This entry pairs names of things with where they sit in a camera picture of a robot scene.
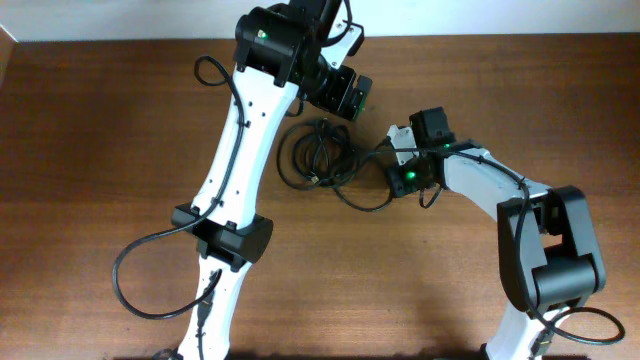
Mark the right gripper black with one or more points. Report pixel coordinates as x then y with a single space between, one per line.
396 182

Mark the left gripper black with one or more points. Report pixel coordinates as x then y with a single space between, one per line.
343 81

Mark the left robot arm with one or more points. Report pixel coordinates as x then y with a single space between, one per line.
286 52

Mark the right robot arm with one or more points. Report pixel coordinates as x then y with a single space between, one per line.
550 262

